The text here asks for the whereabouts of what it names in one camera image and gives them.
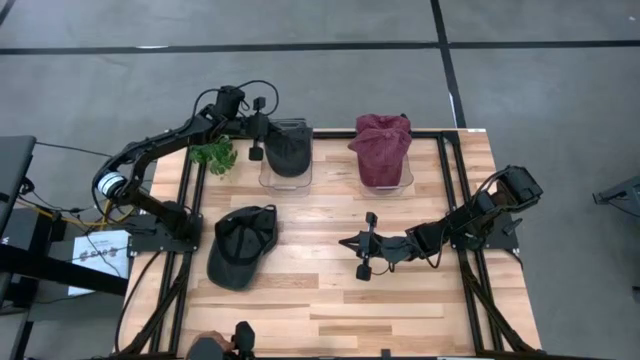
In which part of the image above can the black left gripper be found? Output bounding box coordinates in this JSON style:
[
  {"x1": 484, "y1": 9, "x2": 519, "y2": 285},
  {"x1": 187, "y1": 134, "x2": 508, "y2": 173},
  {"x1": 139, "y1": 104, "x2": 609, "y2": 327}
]
[{"x1": 244, "y1": 96, "x2": 284, "y2": 162}]

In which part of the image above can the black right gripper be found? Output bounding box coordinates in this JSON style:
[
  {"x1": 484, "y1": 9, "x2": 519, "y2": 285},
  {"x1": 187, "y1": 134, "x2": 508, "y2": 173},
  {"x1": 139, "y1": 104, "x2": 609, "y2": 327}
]
[{"x1": 338, "y1": 212, "x2": 424, "y2": 281}]

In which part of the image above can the black baseball cap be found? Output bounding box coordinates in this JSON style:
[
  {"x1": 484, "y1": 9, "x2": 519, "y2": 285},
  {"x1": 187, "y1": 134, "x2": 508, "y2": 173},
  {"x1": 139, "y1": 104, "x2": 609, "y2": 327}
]
[
  {"x1": 263, "y1": 123, "x2": 314, "y2": 179},
  {"x1": 206, "y1": 203, "x2": 279, "y2": 293}
]

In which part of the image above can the maroon baseball cap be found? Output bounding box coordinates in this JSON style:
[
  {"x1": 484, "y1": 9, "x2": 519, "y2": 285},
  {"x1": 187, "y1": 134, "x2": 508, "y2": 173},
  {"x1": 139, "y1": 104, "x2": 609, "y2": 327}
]
[
  {"x1": 355, "y1": 113, "x2": 412, "y2": 139},
  {"x1": 347, "y1": 127, "x2": 414, "y2": 189}
]

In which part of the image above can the person's forearm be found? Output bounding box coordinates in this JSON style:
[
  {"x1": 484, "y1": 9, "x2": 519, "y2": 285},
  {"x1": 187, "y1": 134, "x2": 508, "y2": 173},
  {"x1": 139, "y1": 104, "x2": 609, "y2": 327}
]
[{"x1": 186, "y1": 337, "x2": 226, "y2": 360}]

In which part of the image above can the green artificial plant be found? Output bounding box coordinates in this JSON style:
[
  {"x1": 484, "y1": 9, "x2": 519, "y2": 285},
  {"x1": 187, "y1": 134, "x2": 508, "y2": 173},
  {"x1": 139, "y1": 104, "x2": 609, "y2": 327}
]
[{"x1": 188, "y1": 134, "x2": 239, "y2": 178}]

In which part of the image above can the small black device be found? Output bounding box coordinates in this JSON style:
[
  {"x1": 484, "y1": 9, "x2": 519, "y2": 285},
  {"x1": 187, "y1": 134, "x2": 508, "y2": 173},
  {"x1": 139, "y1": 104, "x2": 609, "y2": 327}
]
[{"x1": 232, "y1": 320, "x2": 257, "y2": 360}]

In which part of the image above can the person's hand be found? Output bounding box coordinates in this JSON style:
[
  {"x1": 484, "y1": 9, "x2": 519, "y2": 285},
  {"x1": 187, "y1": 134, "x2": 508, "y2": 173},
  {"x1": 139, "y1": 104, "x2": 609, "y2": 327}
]
[{"x1": 199, "y1": 329, "x2": 236, "y2": 354}]

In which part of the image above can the white printed paper sheet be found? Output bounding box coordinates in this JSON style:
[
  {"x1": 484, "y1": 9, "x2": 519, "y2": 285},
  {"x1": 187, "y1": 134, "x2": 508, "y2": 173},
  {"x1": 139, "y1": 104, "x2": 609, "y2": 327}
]
[{"x1": 67, "y1": 229, "x2": 133, "y2": 298}]

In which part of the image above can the black stand beam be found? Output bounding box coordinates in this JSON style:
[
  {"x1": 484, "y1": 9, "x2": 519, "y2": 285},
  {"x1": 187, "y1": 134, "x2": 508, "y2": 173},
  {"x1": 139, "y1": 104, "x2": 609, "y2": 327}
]
[{"x1": 0, "y1": 243, "x2": 130, "y2": 297}]

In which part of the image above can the dark grey desk panel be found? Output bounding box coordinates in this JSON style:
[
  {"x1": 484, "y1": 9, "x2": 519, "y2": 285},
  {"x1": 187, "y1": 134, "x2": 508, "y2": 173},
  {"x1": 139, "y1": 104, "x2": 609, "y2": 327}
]
[{"x1": 0, "y1": 134, "x2": 38, "y2": 236}]

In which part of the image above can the grey stand foot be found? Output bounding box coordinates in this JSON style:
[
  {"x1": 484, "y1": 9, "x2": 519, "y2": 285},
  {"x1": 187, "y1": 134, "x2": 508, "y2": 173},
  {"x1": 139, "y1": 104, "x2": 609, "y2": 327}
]
[{"x1": 592, "y1": 174, "x2": 640, "y2": 220}]

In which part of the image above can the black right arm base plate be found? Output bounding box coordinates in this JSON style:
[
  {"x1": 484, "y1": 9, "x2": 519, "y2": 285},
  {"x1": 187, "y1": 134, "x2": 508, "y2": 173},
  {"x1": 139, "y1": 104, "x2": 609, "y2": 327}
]
[{"x1": 446, "y1": 209, "x2": 521, "y2": 252}]

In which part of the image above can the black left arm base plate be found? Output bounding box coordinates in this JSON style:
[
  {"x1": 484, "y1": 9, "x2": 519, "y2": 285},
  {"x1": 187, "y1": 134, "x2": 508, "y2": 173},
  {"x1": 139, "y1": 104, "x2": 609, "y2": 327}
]
[{"x1": 126, "y1": 213, "x2": 204, "y2": 254}]

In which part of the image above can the yellow cable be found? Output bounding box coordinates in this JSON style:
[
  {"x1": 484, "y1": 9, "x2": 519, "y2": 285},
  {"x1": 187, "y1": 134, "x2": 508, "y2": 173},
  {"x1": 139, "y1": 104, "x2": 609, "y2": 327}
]
[{"x1": 14, "y1": 198, "x2": 137, "y2": 229}]

